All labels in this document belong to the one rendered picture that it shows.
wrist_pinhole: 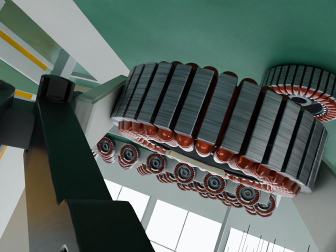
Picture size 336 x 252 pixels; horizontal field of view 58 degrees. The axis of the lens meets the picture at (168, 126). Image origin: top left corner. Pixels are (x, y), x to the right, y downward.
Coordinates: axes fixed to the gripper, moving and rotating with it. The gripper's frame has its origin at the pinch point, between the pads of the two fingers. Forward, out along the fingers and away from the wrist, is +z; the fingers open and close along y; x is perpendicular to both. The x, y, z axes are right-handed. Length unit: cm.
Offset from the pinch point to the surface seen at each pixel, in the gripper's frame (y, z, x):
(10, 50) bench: -56, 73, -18
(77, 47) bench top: -25, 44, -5
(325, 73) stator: 12.9, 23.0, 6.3
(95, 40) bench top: -20.4, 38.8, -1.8
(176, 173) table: 9, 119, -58
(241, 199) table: 40, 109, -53
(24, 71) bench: -53, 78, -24
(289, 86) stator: 9.8, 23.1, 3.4
